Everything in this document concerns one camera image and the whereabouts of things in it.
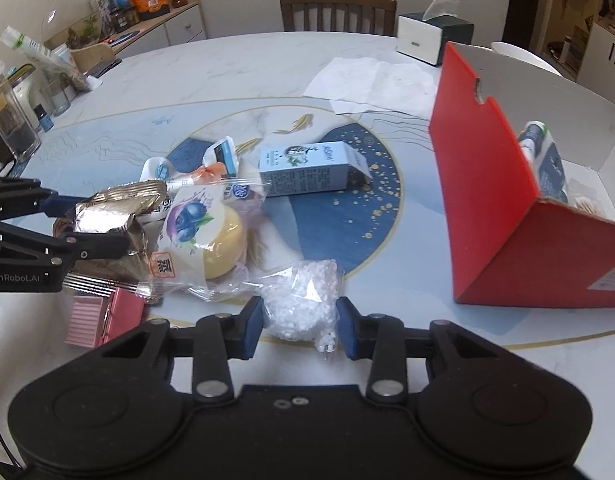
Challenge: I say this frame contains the green white tissue box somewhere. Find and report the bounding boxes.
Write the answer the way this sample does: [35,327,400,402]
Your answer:
[396,0,475,67]

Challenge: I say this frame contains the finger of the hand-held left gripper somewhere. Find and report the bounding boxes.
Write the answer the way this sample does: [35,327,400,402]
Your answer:
[0,175,79,221]
[0,221,132,274]

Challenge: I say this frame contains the white green plastic bag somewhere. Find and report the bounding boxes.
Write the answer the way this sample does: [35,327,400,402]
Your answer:
[0,25,91,92]

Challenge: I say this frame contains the pink ribbed plastic piece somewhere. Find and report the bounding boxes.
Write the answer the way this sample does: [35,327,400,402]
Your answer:
[64,294,109,349]

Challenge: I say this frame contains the red cardboard box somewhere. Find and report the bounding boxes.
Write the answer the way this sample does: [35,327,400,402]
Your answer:
[429,41,615,309]

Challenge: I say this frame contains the pink binder clip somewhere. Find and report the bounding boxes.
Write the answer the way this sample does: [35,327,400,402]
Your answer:
[102,286,149,347]

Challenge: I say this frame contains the blueberry bread packet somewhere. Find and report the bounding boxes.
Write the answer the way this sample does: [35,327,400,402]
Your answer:
[136,184,269,303]

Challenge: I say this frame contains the white tall cabinet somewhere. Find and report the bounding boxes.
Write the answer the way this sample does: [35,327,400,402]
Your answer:
[576,15,615,98]

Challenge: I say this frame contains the white sideboard cabinet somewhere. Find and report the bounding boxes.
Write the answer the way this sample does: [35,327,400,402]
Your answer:
[108,0,209,61]

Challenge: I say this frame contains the dark wooden chair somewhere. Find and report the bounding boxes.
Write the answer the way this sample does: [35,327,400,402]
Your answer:
[280,0,398,37]

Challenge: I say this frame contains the white paper napkin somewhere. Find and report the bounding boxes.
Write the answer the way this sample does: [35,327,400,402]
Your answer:
[302,58,441,117]

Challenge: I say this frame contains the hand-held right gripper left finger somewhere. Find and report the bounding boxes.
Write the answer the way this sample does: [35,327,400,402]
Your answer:
[102,296,266,405]

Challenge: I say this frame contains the bag of white pellets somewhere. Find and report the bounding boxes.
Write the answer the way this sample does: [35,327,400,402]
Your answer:
[246,258,344,354]

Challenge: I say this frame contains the clear drinking glass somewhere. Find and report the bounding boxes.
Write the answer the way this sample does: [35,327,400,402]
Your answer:
[40,79,72,117]

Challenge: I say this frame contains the gold foil packet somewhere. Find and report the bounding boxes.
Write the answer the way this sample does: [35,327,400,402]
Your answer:
[62,179,169,286]

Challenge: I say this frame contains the dark door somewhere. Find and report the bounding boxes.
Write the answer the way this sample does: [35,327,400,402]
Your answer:
[501,0,559,53]

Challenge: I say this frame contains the white cotton pad bag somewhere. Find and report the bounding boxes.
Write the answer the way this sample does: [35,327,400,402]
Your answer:
[516,120,571,205]

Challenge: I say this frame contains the light blue carton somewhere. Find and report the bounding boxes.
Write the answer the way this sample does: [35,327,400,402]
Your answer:
[258,141,374,198]

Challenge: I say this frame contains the dark glass canister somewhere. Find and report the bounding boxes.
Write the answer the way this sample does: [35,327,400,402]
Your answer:
[0,60,42,162]

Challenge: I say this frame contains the white sachet blue print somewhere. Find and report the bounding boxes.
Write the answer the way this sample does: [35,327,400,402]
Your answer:
[139,156,184,184]

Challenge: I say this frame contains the wooden tray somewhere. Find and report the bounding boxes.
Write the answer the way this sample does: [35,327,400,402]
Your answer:
[69,41,122,79]

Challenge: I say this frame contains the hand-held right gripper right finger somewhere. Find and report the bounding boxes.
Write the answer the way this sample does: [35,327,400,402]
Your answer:
[336,296,521,405]

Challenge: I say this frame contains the orange white sachet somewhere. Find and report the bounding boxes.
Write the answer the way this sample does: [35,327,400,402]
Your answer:
[174,161,238,190]

